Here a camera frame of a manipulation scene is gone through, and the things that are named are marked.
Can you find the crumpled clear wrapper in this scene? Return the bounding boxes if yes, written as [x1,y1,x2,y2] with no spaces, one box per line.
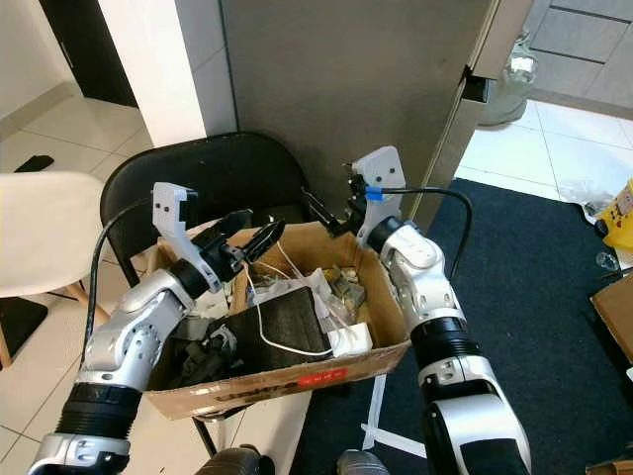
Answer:
[297,265,369,320]

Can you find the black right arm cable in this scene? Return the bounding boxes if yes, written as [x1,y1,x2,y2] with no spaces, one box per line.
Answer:
[370,185,475,285]

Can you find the small black floor mat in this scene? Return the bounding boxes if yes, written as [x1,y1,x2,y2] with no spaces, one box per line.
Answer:
[0,296,49,358]

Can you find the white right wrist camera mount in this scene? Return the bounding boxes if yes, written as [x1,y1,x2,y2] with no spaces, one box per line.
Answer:
[356,145,407,235]

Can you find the clear plastic bag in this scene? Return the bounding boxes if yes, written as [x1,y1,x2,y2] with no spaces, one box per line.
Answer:
[558,182,605,215]

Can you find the black flat pad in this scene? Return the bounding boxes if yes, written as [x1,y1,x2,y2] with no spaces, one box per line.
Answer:
[236,286,336,373]

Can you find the white chair wooden legs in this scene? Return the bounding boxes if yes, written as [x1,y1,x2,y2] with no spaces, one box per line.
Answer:
[0,169,106,320]

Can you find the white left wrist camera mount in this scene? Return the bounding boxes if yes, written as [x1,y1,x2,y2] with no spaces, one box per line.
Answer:
[150,181,211,280]

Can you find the black left robot foot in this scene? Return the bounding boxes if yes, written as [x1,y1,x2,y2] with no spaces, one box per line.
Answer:
[197,445,264,475]

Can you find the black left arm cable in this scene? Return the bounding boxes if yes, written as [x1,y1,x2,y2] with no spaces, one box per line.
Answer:
[91,197,160,359]

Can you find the black right robot foot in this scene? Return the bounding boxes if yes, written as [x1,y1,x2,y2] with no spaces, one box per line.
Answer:
[335,450,393,475]

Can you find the thin white cable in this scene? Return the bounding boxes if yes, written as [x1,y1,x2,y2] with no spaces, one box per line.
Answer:
[253,295,339,358]

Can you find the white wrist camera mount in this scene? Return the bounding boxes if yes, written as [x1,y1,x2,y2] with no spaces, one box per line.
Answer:
[356,145,407,235]
[150,181,211,280]

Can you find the grey metal fridge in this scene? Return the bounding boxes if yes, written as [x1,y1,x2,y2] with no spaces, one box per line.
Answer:
[219,0,537,227]

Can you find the black robot foot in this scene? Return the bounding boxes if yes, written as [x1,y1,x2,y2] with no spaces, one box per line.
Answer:
[335,450,393,475]
[197,445,264,475]

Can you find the open brown cardboard box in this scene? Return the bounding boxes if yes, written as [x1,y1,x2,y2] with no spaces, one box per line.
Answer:
[143,219,412,423]

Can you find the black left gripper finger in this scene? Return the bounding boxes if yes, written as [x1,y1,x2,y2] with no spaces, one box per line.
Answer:
[248,220,289,267]
[213,209,255,249]

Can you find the white tape strip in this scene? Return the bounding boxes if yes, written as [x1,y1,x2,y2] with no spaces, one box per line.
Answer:
[358,373,428,458]

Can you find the dark grey crumpled trash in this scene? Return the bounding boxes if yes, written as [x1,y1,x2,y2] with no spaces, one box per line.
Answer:
[163,321,239,388]

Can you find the white charger block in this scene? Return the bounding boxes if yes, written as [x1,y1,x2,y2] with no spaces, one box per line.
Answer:
[327,322,375,360]

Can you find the black folding chair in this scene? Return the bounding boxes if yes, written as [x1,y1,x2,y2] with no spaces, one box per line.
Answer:
[100,131,314,458]

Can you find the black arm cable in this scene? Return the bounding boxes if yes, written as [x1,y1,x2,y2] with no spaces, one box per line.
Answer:
[370,185,475,285]
[91,197,160,359]

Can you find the small brown cardboard box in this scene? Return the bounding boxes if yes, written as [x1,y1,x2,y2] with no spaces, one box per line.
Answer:
[589,271,633,384]

